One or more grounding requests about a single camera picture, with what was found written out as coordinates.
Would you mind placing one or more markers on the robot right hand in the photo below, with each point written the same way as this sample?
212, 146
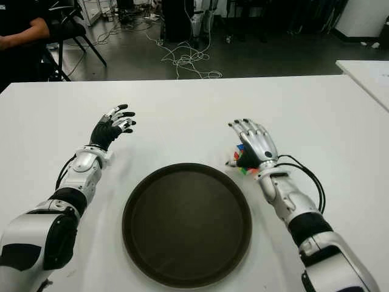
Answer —
258, 143

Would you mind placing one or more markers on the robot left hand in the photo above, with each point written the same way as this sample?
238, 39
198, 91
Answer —
103, 134

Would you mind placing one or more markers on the white shelf unit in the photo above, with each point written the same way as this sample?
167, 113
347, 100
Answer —
91, 12

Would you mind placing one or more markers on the black cabinet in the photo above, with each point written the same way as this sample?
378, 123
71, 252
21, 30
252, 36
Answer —
177, 21

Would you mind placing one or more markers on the black equipment rack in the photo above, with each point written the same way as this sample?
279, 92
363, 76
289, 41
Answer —
310, 15

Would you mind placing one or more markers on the dark brown round plate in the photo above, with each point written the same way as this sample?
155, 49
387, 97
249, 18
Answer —
185, 225

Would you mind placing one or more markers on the multicoloured Rubik's cube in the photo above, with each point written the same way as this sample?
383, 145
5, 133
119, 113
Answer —
247, 171

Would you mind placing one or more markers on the white cabinet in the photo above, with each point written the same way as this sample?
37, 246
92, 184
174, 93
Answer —
361, 18

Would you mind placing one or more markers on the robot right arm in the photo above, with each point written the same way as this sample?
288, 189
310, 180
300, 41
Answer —
282, 194

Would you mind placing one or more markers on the white side table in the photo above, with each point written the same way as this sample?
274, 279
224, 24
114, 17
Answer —
367, 79

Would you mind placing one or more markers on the white power strip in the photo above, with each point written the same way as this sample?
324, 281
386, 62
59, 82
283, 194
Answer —
149, 17

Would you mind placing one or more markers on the black folding chair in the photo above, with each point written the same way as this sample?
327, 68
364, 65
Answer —
67, 30

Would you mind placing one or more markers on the small white floor scrap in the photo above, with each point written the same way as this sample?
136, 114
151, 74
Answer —
376, 45

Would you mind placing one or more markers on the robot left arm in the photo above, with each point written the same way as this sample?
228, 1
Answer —
82, 170

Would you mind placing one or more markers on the seated person black shirt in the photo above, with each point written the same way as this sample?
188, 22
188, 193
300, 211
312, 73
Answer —
18, 30

